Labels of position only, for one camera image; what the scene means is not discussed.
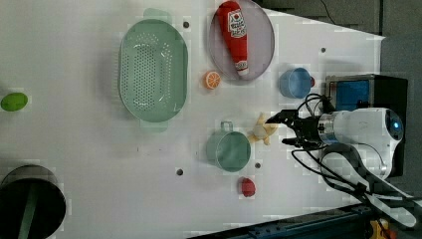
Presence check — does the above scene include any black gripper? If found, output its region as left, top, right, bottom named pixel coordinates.
left=266, top=110, right=321, bottom=148

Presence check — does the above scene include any red plush ketchup bottle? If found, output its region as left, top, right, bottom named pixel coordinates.
left=217, top=0, right=249, bottom=76

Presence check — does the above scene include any green lime toy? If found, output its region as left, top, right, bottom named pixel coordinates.
left=1, top=93, right=29, bottom=112

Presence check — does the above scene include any green plastic colander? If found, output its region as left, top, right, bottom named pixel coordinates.
left=118, top=8, right=188, bottom=132

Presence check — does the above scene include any red tomato toy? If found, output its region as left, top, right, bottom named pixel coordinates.
left=240, top=178, right=256, bottom=197

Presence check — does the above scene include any blue plastic cup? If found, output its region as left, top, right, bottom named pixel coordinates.
left=279, top=68, right=313, bottom=99

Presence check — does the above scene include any green metal mug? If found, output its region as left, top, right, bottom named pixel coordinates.
left=206, top=120, right=251, bottom=172

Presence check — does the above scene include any black round container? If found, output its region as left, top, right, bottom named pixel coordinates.
left=0, top=165, right=67, bottom=239

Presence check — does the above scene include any yellow red emergency button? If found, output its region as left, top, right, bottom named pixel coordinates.
left=369, top=219, right=397, bottom=239

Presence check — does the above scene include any silver black toaster oven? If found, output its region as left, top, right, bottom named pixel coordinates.
left=318, top=75, right=408, bottom=179

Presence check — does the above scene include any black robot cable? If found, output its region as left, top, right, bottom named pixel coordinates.
left=291, top=93, right=422, bottom=239

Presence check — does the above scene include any orange slice toy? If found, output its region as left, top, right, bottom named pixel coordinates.
left=204, top=71, right=221, bottom=90

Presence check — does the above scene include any grey round plate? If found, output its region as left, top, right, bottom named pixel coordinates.
left=207, top=0, right=275, bottom=81

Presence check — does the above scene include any peeled plush banana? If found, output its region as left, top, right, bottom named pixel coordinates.
left=248, top=113, right=279, bottom=145

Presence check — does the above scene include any blue metal frame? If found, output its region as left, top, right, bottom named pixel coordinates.
left=190, top=204, right=374, bottom=239

